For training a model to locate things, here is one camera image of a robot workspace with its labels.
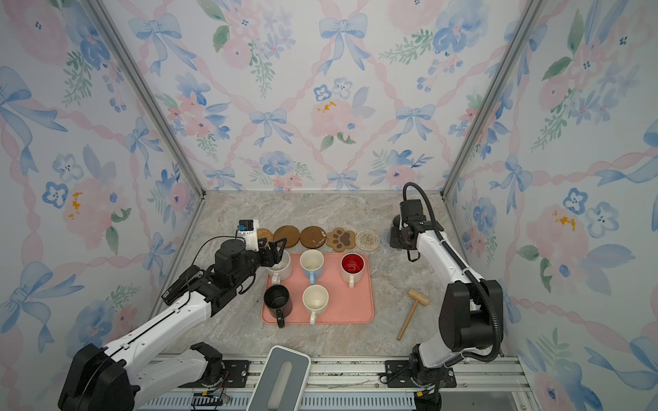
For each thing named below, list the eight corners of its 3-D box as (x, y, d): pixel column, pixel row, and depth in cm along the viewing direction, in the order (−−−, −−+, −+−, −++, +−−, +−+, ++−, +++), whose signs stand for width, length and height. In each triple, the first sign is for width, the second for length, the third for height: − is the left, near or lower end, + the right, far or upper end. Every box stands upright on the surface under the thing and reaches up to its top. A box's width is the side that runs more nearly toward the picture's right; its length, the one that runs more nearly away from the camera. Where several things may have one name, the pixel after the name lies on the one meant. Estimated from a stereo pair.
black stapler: (167, 304, 90) (157, 297, 85) (198, 271, 99) (191, 262, 94) (174, 309, 89) (165, 302, 84) (205, 274, 98) (198, 266, 93)
